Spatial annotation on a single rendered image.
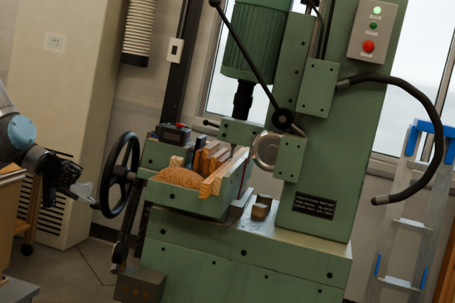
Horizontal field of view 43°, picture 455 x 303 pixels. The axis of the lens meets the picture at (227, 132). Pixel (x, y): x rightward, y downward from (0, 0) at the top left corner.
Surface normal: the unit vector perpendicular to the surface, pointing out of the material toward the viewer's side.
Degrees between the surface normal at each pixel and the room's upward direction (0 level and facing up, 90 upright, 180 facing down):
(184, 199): 90
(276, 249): 90
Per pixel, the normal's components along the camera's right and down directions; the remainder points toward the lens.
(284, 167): -0.18, 0.11
